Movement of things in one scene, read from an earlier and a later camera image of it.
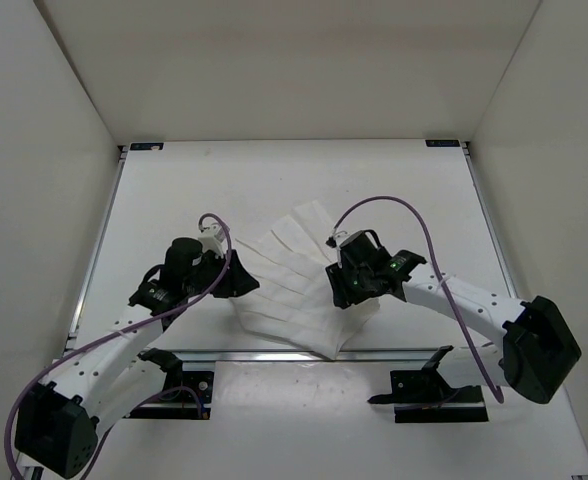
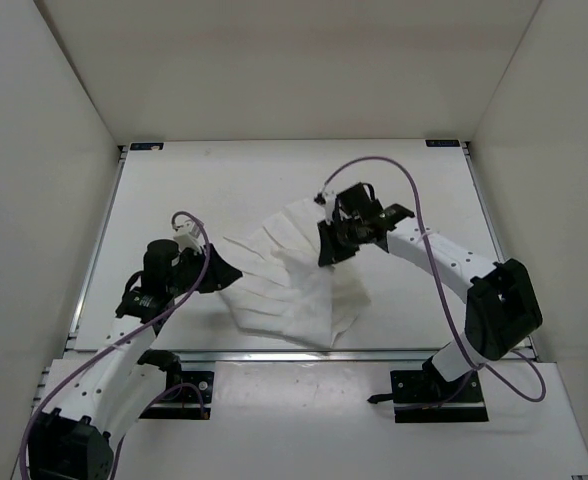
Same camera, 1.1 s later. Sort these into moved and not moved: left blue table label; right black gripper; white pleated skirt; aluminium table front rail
Moved: right black gripper
Not moved: aluminium table front rail; white pleated skirt; left blue table label
